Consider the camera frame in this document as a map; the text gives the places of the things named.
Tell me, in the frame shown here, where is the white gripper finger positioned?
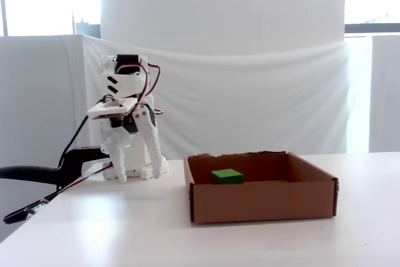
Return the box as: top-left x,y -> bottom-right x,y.
133,106 -> 163,179
100,129 -> 131,183

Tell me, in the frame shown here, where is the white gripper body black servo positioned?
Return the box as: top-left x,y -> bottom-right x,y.
109,116 -> 140,136

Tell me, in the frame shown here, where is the green cube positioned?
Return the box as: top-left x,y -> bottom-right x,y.
211,168 -> 244,185

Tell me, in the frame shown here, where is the brown cardboard box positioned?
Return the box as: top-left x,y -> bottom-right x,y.
183,150 -> 340,224

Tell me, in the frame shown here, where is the black clamp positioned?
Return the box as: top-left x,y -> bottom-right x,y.
0,146 -> 109,186

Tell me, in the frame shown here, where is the white partition panel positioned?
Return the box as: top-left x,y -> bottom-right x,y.
368,34 -> 400,154
0,35 -> 83,171

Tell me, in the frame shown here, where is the white backdrop cloth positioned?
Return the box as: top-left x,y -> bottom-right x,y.
61,34 -> 373,160

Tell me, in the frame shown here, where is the white round pillar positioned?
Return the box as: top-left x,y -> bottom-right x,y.
99,0 -> 346,49

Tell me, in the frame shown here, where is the grey window mullion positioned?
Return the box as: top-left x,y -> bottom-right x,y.
0,0 -> 9,37

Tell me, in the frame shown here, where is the dark window sill bar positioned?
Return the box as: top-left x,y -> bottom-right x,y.
344,23 -> 400,34

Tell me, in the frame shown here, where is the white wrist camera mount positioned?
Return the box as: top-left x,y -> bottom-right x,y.
86,98 -> 138,121

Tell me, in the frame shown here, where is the red black white wire bundle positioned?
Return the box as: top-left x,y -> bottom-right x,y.
40,160 -> 115,204

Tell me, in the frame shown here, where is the black camera cable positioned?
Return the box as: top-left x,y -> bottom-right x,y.
58,116 -> 90,171

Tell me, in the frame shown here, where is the red black servo wire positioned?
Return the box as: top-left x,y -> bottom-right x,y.
120,63 -> 165,118

